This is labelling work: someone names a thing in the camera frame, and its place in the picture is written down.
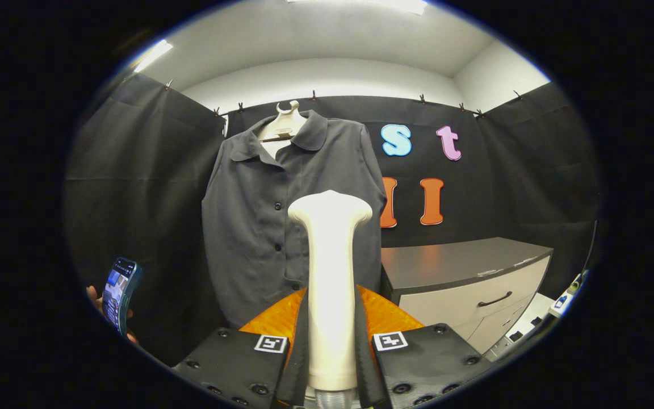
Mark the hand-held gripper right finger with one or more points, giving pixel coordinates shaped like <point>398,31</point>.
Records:
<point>363,363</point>

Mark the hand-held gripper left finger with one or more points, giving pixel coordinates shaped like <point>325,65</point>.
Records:
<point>300,363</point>

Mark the white garment steamer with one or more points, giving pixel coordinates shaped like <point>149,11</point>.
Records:
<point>330,284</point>

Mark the grey button shirt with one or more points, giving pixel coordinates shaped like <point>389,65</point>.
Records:
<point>247,238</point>

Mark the cream clothes hanger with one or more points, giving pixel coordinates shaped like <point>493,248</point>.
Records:
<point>286,122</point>

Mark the grey top cabinet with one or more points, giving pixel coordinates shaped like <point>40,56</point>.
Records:
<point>452,261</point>

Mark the dark smartphone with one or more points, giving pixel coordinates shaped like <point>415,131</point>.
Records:
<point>118,292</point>

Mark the small blue object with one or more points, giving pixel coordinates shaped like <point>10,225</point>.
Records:
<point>561,301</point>

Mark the black backdrop cloth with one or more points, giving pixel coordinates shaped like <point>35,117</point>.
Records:
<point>503,187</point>

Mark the row of black cloth clips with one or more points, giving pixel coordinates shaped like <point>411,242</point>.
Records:
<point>314,95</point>

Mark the narrow ceiling light strip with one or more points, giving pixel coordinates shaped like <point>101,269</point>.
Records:
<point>154,55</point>

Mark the square ceiling light panel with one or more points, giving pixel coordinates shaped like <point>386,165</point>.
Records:
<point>401,5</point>

